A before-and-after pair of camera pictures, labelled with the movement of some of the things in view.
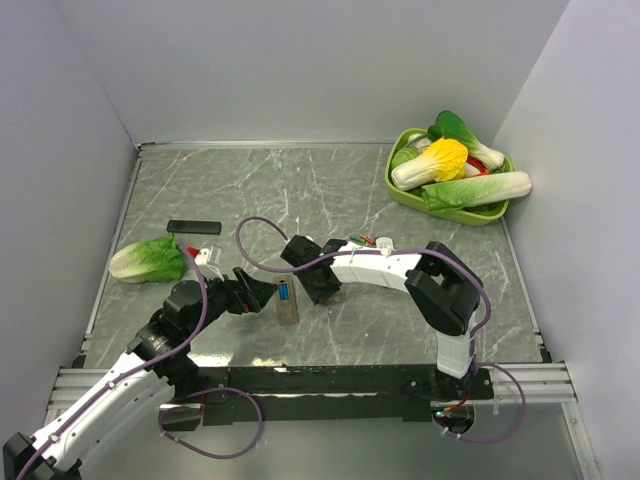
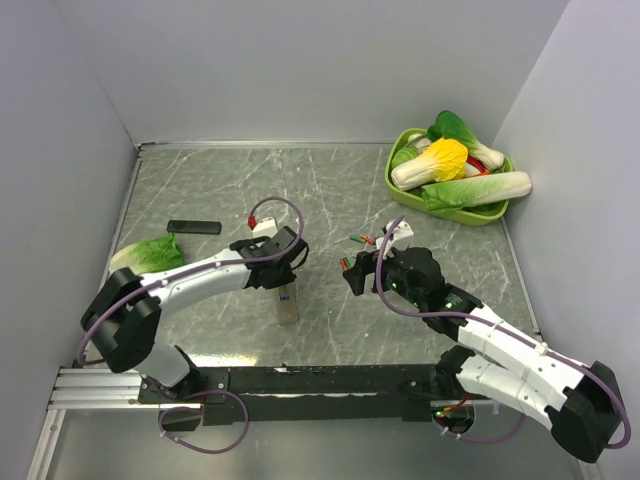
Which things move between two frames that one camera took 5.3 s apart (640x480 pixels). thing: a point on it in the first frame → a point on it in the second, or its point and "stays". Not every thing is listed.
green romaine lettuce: (156, 260) stays
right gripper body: (316, 292) → (388, 272)
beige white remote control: (287, 301) stays
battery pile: (362, 238) stays
